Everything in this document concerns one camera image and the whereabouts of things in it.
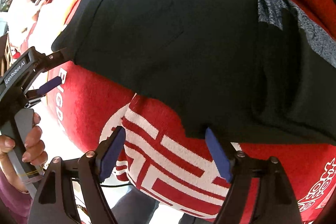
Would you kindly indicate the dark wooden cabinet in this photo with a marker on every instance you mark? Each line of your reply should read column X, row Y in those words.
column 6, row 58

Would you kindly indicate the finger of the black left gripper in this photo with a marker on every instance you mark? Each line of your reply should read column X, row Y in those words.
column 36, row 94
column 58, row 58

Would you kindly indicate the black pants with grey waistband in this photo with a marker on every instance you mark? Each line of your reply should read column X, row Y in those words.
column 252, row 71

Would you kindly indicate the person's left hand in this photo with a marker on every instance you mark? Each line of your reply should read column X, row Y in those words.
column 17, row 128

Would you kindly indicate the red blanket with white print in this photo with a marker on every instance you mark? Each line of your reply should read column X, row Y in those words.
column 157, row 158

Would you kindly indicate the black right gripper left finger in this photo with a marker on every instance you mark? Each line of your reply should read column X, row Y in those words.
column 54, row 201

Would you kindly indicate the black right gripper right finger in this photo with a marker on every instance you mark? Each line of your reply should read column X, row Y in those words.
column 275, row 201

